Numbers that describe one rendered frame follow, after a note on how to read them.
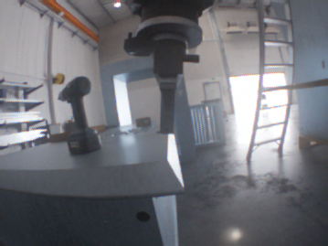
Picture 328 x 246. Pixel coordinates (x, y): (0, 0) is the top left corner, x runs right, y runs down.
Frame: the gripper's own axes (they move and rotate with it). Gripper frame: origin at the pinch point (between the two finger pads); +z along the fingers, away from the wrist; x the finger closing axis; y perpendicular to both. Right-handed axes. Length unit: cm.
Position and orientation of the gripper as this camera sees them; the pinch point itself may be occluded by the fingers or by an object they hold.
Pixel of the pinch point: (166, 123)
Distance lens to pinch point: 31.8
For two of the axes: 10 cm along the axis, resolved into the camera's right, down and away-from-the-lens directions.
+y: 10.0, 0.3, -0.3
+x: 0.3, -0.7, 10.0
